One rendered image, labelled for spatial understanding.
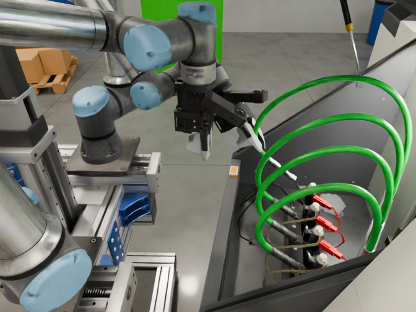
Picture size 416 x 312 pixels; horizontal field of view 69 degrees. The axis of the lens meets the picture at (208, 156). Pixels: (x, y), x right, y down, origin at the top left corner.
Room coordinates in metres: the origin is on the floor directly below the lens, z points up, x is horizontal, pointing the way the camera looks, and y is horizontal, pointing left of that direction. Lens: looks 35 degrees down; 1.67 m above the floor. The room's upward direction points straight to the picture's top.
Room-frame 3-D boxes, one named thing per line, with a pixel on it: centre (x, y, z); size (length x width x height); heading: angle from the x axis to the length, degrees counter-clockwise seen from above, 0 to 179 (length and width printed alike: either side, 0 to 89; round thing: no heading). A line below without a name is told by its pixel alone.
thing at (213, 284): (0.69, -0.06, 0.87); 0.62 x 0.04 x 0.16; 169
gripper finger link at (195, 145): (0.63, 0.03, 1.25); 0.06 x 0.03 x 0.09; 79
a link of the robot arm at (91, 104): (0.92, 0.38, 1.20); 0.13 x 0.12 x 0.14; 148
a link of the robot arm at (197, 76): (0.64, 0.02, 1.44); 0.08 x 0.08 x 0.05
